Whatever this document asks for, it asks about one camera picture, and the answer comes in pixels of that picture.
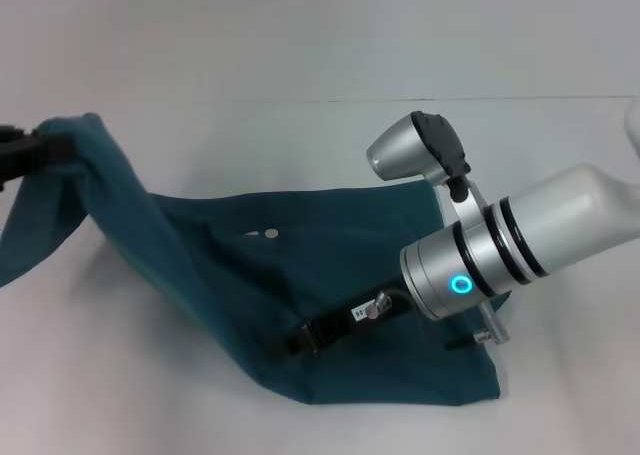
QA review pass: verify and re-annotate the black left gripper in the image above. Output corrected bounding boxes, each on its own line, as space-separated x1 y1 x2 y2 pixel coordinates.
0 123 81 192

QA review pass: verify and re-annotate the blue t-shirt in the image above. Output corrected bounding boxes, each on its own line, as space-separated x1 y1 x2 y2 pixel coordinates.
0 112 503 407

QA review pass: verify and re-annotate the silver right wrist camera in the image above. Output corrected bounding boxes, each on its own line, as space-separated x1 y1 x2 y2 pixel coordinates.
365 109 475 204

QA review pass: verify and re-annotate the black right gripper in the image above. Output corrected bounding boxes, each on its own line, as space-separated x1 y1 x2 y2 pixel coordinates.
266 284 416 364

